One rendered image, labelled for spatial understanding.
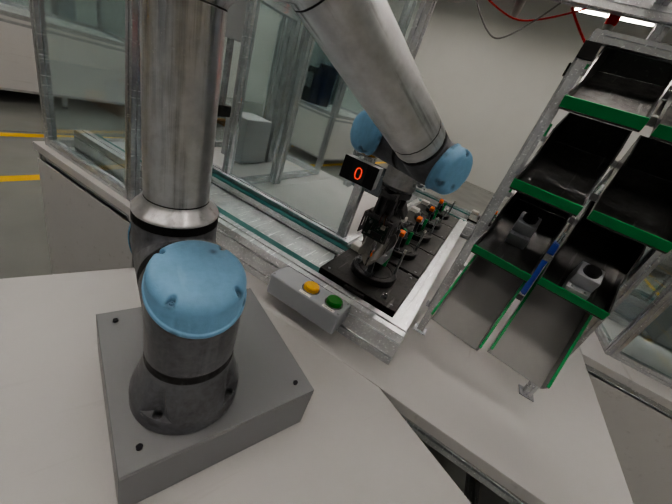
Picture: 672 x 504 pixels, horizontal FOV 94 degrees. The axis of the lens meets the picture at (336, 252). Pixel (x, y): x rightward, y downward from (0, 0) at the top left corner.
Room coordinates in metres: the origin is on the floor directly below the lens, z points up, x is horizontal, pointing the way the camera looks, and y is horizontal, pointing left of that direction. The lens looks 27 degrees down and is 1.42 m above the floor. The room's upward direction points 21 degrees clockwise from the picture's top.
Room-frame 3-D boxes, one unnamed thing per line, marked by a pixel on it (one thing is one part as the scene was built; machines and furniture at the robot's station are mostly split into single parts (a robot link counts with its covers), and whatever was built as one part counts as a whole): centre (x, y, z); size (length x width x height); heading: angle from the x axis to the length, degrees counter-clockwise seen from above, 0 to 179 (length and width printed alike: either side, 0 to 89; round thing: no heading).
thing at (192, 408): (0.30, 0.14, 1.00); 0.15 x 0.15 x 0.10
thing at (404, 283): (0.83, -0.13, 0.96); 0.24 x 0.24 x 0.02; 70
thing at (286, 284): (0.65, 0.03, 0.93); 0.21 x 0.07 x 0.06; 70
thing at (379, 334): (0.78, 0.18, 0.91); 0.89 x 0.06 x 0.11; 70
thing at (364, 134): (0.61, -0.02, 1.36); 0.11 x 0.11 x 0.08; 43
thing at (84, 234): (1.61, 0.72, 0.43); 1.39 x 0.63 x 0.86; 160
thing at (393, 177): (0.69, -0.08, 1.29); 0.08 x 0.08 x 0.05
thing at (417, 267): (1.07, -0.21, 1.01); 0.24 x 0.24 x 0.13; 70
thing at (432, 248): (1.30, -0.30, 1.01); 0.24 x 0.24 x 0.13; 70
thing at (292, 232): (0.95, 0.15, 0.91); 0.84 x 0.28 x 0.10; 70
